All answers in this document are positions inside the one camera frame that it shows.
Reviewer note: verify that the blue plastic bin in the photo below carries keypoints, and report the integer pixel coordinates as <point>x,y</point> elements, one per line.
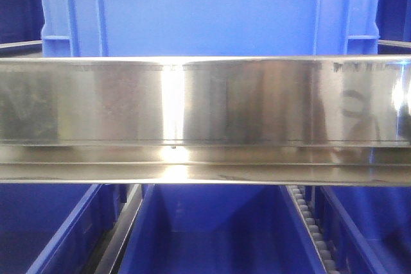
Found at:
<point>203,228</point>
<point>366,229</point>
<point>53,228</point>

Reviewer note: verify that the stainless steel shelf beam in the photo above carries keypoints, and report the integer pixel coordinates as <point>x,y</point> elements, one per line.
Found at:
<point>333,120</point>

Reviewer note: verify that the large blue crate upper shelf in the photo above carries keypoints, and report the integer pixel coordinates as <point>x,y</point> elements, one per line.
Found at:
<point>209,27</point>

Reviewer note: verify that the dark blue crate upper left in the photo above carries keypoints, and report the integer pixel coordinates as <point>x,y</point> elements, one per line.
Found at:
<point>21,20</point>

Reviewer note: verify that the dark blue crate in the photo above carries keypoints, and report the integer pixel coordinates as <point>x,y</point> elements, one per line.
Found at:
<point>394,20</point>
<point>21,20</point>

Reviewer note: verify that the dark blue crate upper right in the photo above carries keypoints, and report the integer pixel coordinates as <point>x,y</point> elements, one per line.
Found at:
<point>394,20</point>

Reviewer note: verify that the metal divider rail left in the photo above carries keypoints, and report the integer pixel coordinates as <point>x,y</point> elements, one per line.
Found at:
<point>115,246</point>

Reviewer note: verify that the roller track rail right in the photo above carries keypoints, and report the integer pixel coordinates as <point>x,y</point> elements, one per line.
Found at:
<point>311,226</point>

